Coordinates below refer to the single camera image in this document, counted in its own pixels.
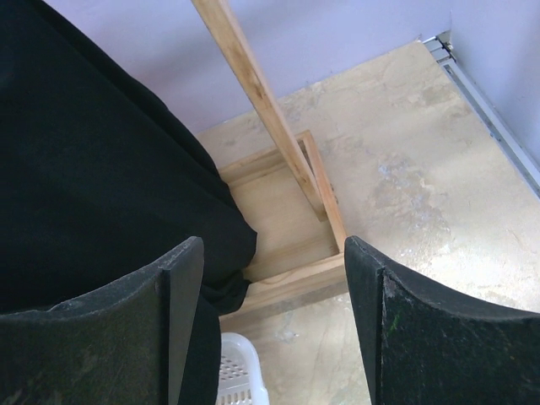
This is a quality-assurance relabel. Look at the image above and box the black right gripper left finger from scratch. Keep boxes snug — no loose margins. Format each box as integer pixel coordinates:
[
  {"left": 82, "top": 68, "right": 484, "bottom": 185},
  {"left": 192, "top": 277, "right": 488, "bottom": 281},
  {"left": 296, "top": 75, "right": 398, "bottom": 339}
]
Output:
[{"left": 1, "top": 237, "right": 203, "bottom": 404}]

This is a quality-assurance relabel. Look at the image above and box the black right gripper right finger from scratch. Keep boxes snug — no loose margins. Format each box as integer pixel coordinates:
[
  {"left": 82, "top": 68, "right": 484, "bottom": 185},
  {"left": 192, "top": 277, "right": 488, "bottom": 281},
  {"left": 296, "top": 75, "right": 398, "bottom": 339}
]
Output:
[{"left": 344, "top": 236, "right": 539, "bottom": 404}]

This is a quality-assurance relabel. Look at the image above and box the black t shirt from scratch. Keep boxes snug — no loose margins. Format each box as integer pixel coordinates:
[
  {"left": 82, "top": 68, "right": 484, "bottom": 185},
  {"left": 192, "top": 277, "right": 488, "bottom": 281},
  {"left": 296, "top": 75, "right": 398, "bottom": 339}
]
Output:
[{"left": 1, "top": 1, "right": 257, "bottom": 404}]

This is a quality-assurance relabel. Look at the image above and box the white plastic laundry basket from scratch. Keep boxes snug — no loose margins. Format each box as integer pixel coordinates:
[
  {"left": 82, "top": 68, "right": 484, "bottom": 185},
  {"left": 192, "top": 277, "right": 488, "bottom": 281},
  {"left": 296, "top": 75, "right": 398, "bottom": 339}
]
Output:
[{"left": 216, "top": 332, "right": 270, "bottom": 405}]

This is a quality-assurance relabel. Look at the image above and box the wooden clothes rack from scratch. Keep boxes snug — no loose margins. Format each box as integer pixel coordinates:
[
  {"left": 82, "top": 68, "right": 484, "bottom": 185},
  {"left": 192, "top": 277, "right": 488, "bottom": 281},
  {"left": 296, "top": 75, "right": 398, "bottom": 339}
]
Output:
[{"left": 193, "top": 1, "right": 347, "bottom": 316}]

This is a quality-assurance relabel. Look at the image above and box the aluminium table edge rail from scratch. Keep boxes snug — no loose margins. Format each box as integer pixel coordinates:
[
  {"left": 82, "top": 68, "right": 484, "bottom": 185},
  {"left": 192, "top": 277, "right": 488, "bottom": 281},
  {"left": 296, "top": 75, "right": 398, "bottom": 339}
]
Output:
[{"left": 422, "top": 30, "right": 539, "bottom": 197}]

